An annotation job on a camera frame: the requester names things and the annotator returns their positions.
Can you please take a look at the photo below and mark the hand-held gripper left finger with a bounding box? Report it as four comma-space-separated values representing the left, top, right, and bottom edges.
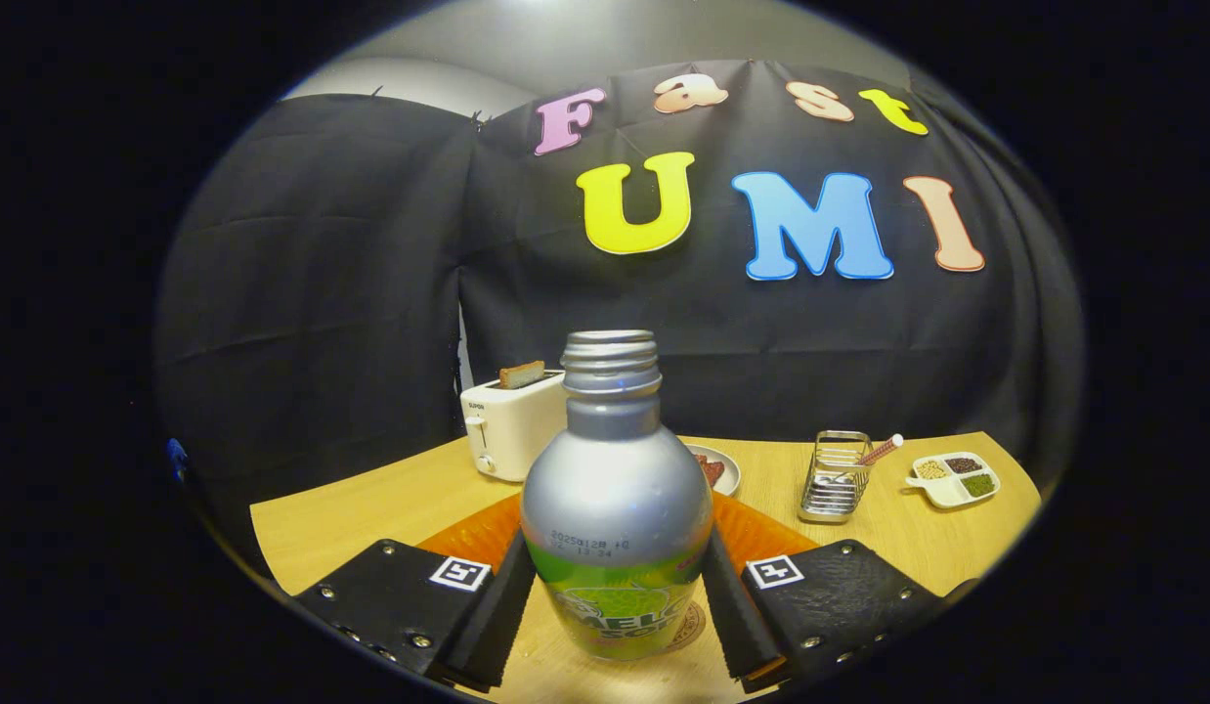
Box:
292, 494, 538, 695

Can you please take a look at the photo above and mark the silver bottle with green label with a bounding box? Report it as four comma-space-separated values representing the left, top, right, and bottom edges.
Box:
520, 330, 714, 661

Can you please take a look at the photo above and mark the wooden table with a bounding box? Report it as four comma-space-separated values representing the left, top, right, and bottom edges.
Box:
250, 430, 1043, 704

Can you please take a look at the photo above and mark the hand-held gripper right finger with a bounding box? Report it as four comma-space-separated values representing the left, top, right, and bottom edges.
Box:
701, 492, 977, 693

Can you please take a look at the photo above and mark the striped stick with white tip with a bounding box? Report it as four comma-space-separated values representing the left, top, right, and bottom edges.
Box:
840, 433, 905, 482

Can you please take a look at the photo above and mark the metal wire basket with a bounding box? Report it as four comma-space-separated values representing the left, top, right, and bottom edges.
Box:
799, 430, 874, 525

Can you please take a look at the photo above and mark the white round plate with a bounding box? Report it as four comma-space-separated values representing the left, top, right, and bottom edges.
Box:
685, 444, 742, 498

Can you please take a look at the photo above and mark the round cork coaster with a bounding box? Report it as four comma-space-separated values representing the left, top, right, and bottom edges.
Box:
661, 600, 709, 655

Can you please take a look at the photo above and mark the black backdrop cloth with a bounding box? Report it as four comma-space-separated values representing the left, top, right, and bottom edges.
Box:
155, 59, 1085, 568

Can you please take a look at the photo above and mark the white divided tray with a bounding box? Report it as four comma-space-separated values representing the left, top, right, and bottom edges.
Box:
905, 451, 1002, 510

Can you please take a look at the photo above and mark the white toaster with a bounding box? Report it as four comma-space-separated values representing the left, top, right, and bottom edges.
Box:
459, 369, 569, 483

